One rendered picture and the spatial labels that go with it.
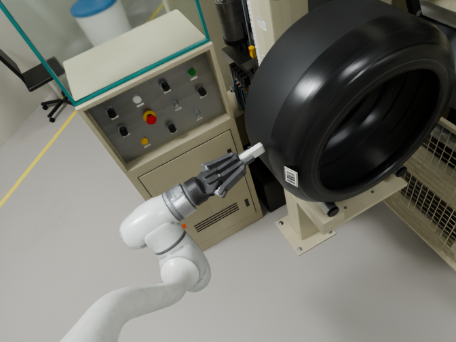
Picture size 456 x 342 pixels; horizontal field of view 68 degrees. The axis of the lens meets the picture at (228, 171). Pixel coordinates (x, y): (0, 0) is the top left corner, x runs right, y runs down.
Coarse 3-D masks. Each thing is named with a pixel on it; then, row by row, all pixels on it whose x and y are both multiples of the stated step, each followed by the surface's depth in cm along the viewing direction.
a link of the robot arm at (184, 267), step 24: (192, 240) 94; (168, 264) 88; (192, 264) 88; (120, 288) 64; (144, 288) 68; (168, 288) 76; (192, 288) 93; (96, 312) 54; (120, 312) 57; (144, 312) 66; (72, 336) 49; (96, 336) 50
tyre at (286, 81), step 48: (336, 0) 88; (288, 48) 84; (336, 48) 76; (384, 48) 74; (432, 48) 78; (288, 96) 81; (336, 96) 76; (384, 96) 120; (432, 96) 104; (288, 144) 83; (336, 144) 128; (384, 144) 119; (336, 192) 101
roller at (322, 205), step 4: (320, 204) 115; (324, 204) 114; (328, 204) 113; (332, 204) 112; (324, 208) 113; (328, 208) 112; (332, 208) 112; (336, 208) 112; (328, 212) 112; (332, 212) 112; (336, 212) 113
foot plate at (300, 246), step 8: (288, 216) 217; (280, 224) 214; (288, 224) 213; (288, 232) 210; (320, 232) 205; (328, 232) 203; (288, 240) 207; (296, 240) 206; (304, 240) 204; (312, 240) 203; (320, 240) 202; (296, 248) 202; (304, 248) 201
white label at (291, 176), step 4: (284, 168) 89; (288, 168) 88; (288, 172) 89; (292, 172) 87; (296, 172) 86; (288, 176) 90; (292, 176) 89; (296, 176) 87; (288, 180) 91; (292, 180) 90; (296, 180) 89; (292, 184) 91; (296, 184) 90
